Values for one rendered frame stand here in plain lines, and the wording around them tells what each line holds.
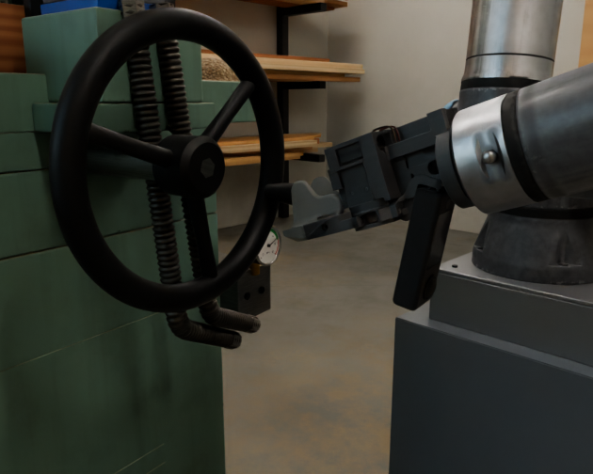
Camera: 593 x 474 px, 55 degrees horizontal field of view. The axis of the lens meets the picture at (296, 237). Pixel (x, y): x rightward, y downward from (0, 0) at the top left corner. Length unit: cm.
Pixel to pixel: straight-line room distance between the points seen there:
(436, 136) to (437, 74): 364
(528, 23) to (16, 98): 51
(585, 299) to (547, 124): 39
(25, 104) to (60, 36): 8
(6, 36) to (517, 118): 55
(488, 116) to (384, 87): 391
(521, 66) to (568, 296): 32
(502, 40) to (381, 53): 381
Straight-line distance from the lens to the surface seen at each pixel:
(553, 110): 45
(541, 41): 62
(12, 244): 68
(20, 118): 67
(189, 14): 57
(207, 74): 89
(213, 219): 86
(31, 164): 68
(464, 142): 47
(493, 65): 61
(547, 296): 81
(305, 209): 57
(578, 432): 83
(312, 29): 462
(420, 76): 421
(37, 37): 70
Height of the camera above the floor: 87
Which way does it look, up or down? 13 degrees down
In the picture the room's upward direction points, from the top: straight up
